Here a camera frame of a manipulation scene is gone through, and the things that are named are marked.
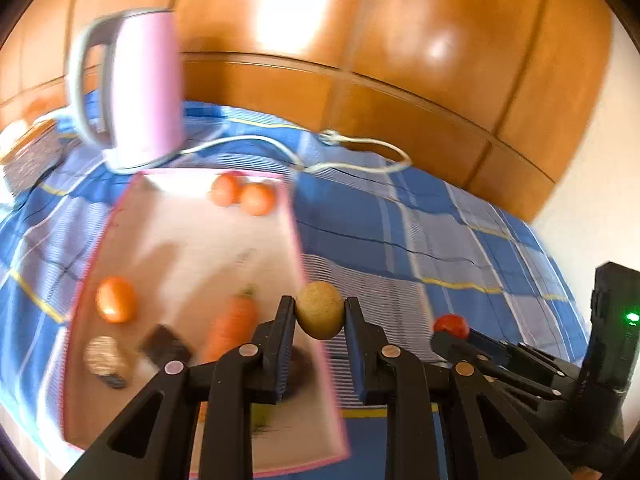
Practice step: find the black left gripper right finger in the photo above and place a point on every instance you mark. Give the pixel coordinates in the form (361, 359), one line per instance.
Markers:
(442, 422)

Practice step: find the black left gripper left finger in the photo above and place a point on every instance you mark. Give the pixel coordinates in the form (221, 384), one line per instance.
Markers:
(153, 436)

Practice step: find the red tomato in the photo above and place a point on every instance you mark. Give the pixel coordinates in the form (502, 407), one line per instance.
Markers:
(454, 325)

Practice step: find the dark eggplant piece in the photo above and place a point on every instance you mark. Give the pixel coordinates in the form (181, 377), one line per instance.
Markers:
(162, 345)

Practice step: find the dark brown avocado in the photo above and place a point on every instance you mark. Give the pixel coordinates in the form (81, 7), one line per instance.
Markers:
(300, 373)

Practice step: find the orange carrot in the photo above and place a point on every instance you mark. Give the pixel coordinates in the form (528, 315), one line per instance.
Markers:
(234, 327)

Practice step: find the orange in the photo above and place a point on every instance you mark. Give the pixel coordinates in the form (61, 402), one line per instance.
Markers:
(116, 300)

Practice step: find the orange mandarin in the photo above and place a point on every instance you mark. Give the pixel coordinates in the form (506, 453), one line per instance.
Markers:
(226, 190)
(258, 199)

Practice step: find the blue plaid tablecloth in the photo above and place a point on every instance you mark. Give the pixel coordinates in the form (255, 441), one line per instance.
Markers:
(410, 246)

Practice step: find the pink shallow tray box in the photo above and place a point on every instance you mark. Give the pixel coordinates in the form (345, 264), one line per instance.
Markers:
(186, 257)

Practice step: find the silver tissue box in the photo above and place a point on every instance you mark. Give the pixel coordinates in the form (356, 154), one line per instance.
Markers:
(27, 152)

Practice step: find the wooden panel wardrobe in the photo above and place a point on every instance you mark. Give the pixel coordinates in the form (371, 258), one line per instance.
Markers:
(493, 96)

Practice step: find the pink electric kettle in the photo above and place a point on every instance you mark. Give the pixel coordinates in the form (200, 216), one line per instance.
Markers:
(140, 89)

